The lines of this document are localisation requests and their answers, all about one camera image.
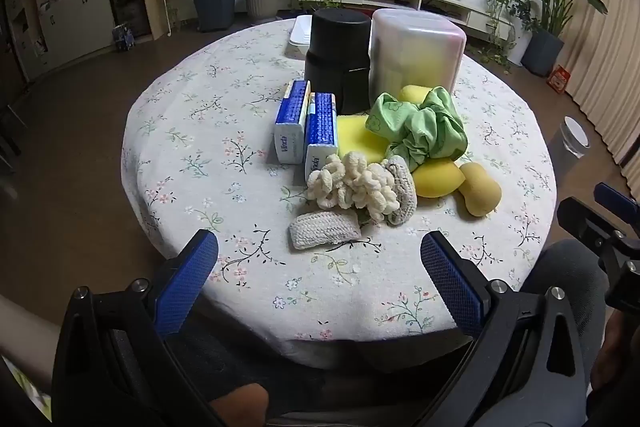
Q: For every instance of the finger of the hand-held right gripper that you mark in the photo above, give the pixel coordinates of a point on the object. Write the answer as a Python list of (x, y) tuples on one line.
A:
[(614, 197), (595, 227)]

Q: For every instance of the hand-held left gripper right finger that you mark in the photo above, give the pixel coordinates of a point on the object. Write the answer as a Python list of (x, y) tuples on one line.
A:
[(450, 279)]

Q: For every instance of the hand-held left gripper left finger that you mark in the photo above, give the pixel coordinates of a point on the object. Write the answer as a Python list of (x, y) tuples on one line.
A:
[(187, 277)]

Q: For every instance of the tan peanut-shaped sponge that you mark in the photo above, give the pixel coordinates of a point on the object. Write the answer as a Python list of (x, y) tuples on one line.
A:
[(481, 191)]

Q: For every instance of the yellow lemon-shaped sponge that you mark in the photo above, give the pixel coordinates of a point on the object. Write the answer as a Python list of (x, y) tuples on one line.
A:
[(437, 179), (414, 93)]

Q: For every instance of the green cloth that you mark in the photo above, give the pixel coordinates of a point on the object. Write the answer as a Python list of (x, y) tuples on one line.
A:
[(425, 127)]

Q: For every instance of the blue tissue pack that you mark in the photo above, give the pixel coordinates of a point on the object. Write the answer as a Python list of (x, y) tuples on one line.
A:
[(320, 134), (291, 122)]

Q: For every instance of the white plastic tray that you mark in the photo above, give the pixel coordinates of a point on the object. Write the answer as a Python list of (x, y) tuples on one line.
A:
[(300, 34)]

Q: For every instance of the person's right leg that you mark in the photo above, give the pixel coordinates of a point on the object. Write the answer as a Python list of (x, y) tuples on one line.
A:
[(616, 349)]

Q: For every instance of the person's leg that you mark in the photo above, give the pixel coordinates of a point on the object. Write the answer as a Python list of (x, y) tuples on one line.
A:
[(241, 401), (616, 349)]

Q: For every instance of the white trash can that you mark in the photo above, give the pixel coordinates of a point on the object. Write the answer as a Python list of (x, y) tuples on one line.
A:
[(572, 137)]

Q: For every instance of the grey knitted round pad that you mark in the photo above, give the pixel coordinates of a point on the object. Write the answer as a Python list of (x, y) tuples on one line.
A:
[(404, 192)]

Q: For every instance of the red printed box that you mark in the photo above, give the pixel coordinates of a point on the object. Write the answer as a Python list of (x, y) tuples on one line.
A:
[(559, 79)]

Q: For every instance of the grey knitted flat pad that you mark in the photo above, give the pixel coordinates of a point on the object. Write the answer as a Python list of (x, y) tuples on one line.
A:
[(325, 229)]

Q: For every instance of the person's left leg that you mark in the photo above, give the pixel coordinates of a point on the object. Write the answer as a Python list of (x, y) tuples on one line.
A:
[(241, 401)]

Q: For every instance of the cream crocheted scrunchie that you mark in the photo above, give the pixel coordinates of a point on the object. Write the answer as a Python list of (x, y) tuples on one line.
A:
[(350, 187)]

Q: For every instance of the beige curtain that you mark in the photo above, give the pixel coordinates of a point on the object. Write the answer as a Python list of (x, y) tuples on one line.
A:
[(607, 37)]

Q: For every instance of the large-leaf plant in dark pot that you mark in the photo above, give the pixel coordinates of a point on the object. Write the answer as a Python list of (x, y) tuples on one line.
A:
[(547, 42)]

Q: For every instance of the yellow square sponge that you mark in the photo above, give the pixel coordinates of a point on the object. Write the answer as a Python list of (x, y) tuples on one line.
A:
[(355, 137)]

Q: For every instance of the small plant in white pot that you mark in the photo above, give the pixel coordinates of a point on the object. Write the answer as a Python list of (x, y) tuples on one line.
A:
[(505, 24)]

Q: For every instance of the translucent plastic container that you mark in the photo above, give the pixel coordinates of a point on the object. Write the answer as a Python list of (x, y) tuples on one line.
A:
[(417, 49)]

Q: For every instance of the blue box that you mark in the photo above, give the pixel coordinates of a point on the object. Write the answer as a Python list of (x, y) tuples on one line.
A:
[(124, 38)]

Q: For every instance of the black cylindrical container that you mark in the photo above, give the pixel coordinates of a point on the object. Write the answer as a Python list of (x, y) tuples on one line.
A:
[(337, 57)]

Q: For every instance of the white television cabinet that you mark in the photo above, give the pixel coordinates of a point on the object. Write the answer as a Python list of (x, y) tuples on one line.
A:
[(440, 2)]

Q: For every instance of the white stick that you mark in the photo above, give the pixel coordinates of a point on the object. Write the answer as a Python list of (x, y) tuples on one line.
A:
[(166, 14)]

